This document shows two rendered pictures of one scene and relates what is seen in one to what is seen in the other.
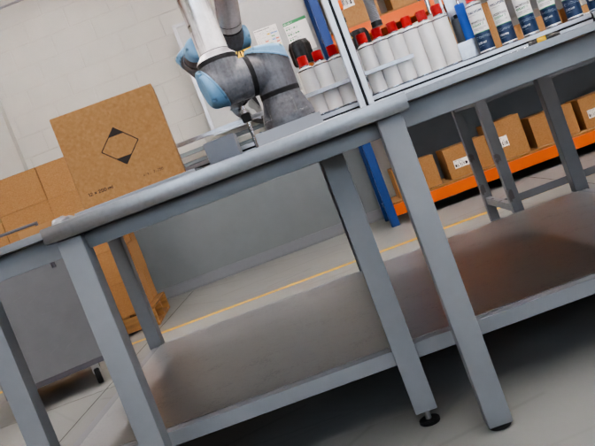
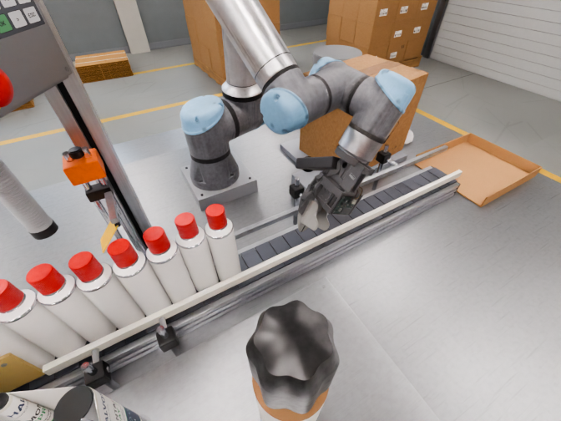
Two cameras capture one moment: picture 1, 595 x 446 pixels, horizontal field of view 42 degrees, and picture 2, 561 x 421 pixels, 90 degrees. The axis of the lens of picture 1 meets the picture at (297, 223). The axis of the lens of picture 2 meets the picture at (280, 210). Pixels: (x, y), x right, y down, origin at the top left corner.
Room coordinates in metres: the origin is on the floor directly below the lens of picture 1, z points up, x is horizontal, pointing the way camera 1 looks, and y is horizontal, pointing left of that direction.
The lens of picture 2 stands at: (2.93, -0.30, 1.42)
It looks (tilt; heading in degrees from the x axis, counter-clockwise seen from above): 45 degrees down; 147
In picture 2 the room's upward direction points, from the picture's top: straight up
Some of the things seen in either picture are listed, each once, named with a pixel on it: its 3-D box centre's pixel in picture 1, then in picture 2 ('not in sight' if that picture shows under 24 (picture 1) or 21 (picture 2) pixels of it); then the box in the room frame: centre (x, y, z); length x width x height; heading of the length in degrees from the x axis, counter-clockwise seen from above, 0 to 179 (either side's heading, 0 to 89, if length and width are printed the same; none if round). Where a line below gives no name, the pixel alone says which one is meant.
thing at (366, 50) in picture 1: (370, 63); (109, 294); (2.57, -0.41, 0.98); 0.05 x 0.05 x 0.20
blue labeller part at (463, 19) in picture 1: (467, 27); not in sight; (2.60, -0.76, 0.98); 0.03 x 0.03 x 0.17
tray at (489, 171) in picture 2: (74, 219); (475, 164); (2.62, 0.70, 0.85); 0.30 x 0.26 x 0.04; 87
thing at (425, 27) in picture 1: (429, 41); not in sight; (2.56, -0.62, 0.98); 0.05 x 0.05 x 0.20
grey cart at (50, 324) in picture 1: (34, 314); not in sight; (4.46, 1.61, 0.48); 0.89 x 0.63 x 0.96; 16
